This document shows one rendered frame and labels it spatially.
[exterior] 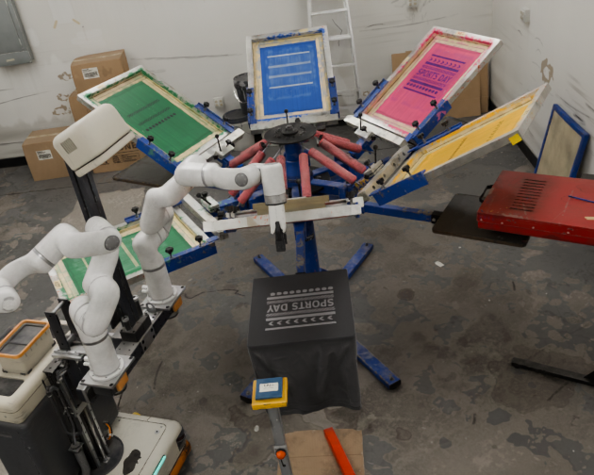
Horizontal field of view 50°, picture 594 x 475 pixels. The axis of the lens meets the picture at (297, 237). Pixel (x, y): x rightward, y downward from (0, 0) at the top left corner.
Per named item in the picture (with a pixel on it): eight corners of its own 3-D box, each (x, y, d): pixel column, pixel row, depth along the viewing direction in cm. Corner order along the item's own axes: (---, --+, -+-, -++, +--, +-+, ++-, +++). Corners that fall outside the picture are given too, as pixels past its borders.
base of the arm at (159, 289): (136, 303, 263) (125, 272, 255) (150, 285, 273) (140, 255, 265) (169, 306, 258) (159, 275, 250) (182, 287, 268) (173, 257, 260)
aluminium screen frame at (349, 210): (361, 214, 230) (360, 204, 230) (203, 232, 234) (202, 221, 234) (354, 215, 309) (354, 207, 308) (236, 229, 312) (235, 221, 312)
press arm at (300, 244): (309, 338, 272) (308, 327, 269) (296, 339, 273) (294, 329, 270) (305, 202, 378) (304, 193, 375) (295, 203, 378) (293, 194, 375)
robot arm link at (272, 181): (235, 167, 214) (247, 162, 223) (239, 197, 217) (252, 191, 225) (276, 164, 208) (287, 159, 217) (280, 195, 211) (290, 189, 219)
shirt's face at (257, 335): (354, 335, 257) (354, 335, 257) (248, 347, 260) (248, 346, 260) (345, 270, 298) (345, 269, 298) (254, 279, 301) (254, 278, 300)
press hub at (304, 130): (347, 331, 405) (325, 134, 335) (287, 337, 408) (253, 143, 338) (343, 294, 438) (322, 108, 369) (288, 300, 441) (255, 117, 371)
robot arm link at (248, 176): (214, 184, 228) (268, 185, 221) (196, 191, 217) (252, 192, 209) (211, 160, 226) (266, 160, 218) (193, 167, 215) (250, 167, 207)
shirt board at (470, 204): (542, 218, 328) (543, 204, 324) (524, 259, 299) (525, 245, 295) (316, 186, 392) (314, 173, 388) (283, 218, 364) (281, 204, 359)
